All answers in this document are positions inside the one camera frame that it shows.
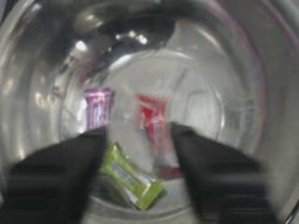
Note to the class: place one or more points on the steel bowl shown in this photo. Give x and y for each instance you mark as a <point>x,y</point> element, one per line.
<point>218,73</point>

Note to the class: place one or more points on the green candy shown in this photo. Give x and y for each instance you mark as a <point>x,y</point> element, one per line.
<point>129,180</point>

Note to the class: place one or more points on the red candy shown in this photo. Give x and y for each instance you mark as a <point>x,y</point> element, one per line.
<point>155,125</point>

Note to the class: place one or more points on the purple candy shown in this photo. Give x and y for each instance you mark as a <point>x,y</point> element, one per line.
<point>98,108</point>

